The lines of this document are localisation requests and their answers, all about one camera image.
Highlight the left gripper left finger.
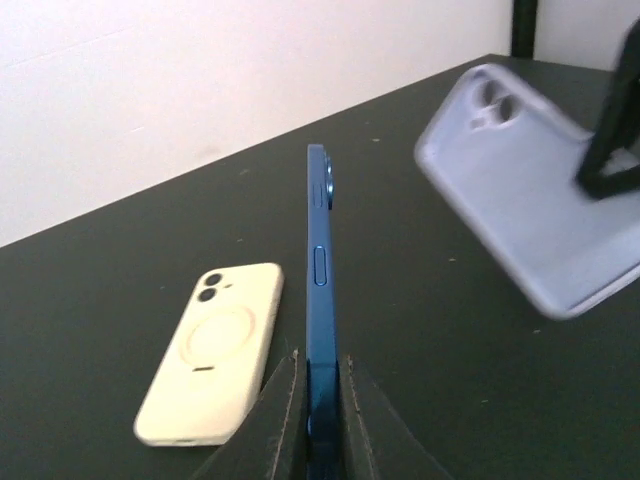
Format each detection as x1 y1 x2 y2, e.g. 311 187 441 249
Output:
191 349 307 480

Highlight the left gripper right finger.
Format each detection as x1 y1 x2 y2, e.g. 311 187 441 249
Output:
339 355 451 480

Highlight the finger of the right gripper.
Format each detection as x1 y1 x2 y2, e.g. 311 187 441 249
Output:
576 23 639 198

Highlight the blue phone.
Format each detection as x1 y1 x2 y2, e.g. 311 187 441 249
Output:
306 144 340 479

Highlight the beige cased phone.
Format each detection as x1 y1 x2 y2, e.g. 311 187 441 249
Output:
133 262 284 447

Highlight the lavender phone case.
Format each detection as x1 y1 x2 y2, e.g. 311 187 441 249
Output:
414 64 639 320

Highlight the left black frame post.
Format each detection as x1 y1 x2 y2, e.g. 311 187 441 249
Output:
510 0 539 59

